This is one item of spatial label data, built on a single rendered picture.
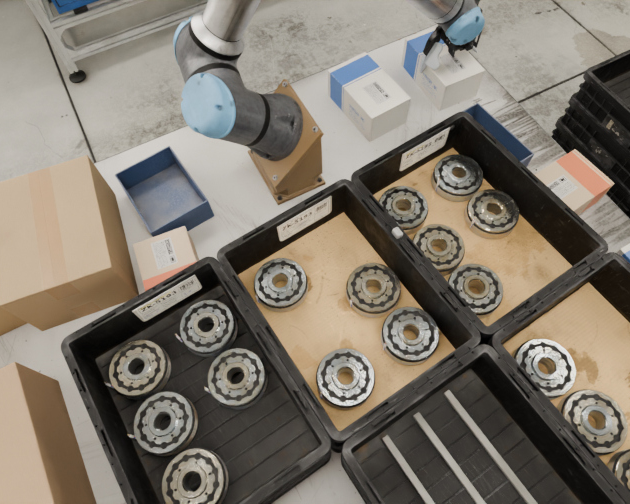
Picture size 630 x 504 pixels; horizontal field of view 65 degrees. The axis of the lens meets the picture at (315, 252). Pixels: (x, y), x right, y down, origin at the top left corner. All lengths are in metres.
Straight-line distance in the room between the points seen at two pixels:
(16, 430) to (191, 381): 0.30
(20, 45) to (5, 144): 0.65
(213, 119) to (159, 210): 0.36
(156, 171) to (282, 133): 0.39
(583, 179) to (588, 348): 0.43
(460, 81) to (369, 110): 0.26
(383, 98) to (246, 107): 0.41
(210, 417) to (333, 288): 0.33
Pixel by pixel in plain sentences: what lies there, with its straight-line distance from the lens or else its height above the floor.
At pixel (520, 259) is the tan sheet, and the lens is 1.07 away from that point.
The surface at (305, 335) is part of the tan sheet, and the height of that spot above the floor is 0.83.
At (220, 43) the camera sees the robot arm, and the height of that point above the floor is 1.05.
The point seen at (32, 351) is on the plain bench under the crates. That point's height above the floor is 0.70.
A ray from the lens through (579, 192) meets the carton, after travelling 1.27.
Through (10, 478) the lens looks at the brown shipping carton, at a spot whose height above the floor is 0.86.
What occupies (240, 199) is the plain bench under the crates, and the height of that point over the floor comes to 0.70.
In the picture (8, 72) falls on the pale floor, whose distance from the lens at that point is 3.02.
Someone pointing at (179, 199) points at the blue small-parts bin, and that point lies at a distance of 1.28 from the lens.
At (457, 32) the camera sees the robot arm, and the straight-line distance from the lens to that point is 1.10.
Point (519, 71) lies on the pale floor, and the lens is 2.67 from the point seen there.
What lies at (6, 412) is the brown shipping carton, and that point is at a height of 0.86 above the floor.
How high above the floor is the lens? 1.73
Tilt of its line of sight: 63 degrees down
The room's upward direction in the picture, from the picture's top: 4 degrees counter-clockwise
